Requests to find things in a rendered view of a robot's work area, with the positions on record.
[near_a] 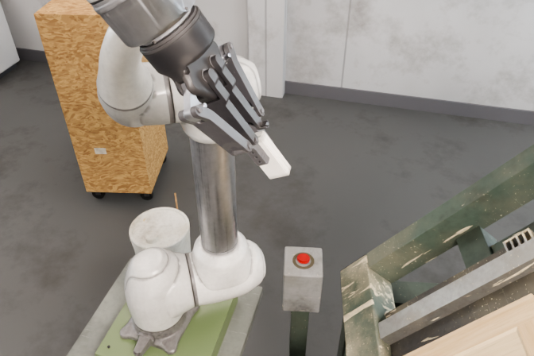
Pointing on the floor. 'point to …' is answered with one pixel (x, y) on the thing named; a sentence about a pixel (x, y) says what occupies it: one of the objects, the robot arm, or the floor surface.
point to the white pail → (161, 230)
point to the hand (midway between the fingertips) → (267, 155)
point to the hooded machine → (6, 47)
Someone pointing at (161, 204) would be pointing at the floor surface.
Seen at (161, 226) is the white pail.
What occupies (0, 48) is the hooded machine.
